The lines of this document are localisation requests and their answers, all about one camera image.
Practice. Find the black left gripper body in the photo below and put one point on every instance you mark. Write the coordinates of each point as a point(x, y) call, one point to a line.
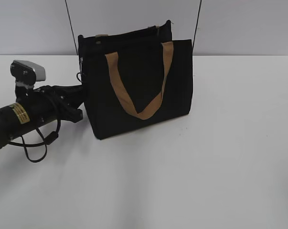
point(44, 106)

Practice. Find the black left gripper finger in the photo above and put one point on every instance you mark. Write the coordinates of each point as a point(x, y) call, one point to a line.
point(71, 114)
point(71, 95)

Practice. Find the black tote bag tan handles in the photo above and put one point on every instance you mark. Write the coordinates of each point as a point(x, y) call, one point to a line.
point(135, 79)

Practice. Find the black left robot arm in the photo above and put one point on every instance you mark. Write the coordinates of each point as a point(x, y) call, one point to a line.
point(15, 122)

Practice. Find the thin black line left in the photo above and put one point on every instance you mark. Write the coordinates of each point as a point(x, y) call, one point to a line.
point(71, 27)

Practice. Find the thin black line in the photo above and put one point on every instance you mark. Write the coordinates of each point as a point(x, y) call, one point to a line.
point(71, 27)
point(196, 25)

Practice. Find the thin black line right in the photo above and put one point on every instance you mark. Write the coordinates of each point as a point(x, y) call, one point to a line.
point(196, 25)

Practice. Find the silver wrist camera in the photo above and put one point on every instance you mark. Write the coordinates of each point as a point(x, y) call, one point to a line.
point(27, 73)

